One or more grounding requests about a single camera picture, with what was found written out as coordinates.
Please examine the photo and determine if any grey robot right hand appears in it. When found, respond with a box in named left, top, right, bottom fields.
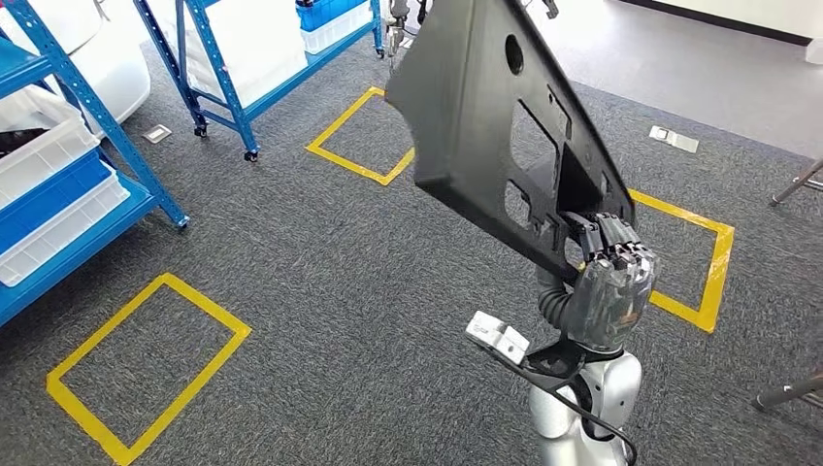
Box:
left=561, top=211, right=661, bottom=355

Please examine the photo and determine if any black plastic panel part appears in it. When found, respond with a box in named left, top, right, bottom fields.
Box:
left=384, top=0, right=638, bottom=285

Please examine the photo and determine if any blue metal shelf rack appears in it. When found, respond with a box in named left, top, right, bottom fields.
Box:
left=0, top=0, right=191, bottom=327
left=131, top=0, right=387, bottom=163

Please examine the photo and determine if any yellow floor tape square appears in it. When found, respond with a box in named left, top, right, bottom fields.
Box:
left=304, top=84, right=417, bottom=188
left=626, top=187, right=737, bottom=335

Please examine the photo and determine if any grey metal furniture leg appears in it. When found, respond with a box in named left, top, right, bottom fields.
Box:
left=750, top=371, right=823, bottom=415
left=769, top=157, right=823, bottom=209

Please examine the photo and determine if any metal stand pole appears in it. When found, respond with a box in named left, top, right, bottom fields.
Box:
left=382, top=0, right=414, bottom=75

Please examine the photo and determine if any blue plastic crate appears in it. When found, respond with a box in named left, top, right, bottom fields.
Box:
left=0, top=150, right=115, bottom=256
left=294, top=0, right=371, bottom=33

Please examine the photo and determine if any white car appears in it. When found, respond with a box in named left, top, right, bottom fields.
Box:
left=0, top=0, right=153, bottom=140

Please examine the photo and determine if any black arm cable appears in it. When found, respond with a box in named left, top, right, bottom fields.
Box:
left=495, top=349, right=639, bottom=466

